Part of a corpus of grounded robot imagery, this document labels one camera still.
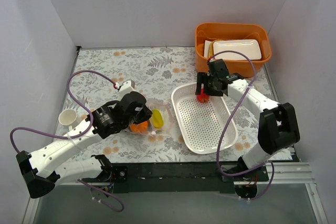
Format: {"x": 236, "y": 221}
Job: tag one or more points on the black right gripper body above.
{"x": 200, "y": 85}

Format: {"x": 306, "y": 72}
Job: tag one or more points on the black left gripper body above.
{"x": 143, "y": 114}

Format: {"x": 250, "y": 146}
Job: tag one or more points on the red strawberry fruit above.
{"x": 202, "y": 98}

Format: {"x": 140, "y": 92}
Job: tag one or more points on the orange fruit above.
{"x": 139, "y": 128}

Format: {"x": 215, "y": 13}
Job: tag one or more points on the yellow star fruit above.
{"x": 157, "y": 119}

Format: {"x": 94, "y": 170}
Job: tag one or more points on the clear zip top bag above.
{"x": 167, "y": 118}

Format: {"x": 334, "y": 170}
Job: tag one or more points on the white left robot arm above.
{"x": 47, "y": 167}

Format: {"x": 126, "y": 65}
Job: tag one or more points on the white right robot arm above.
{"x": 277, "y": 128}

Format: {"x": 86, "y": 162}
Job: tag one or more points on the yellow plate in tub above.
{"x": 208, "y": 48}

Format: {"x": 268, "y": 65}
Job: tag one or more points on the white rectangular plate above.
{"x": 249, "y": 47}

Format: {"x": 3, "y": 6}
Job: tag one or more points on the floral table mat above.
{"x": 156, "y": 72}

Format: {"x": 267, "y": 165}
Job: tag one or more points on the orange plastic tub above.
{"x": 230, "y": 31}

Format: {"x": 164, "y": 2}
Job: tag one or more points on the white cup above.
{"x": 69, "y": 118}

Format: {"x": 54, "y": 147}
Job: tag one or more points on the white perforated plastic basket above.
{"x": 201, "y": 124}

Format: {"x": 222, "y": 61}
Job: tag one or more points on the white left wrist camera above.
{"x": 125, "y": 88}

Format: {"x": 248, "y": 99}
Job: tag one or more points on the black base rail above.
{"x": 172, "y": 177}

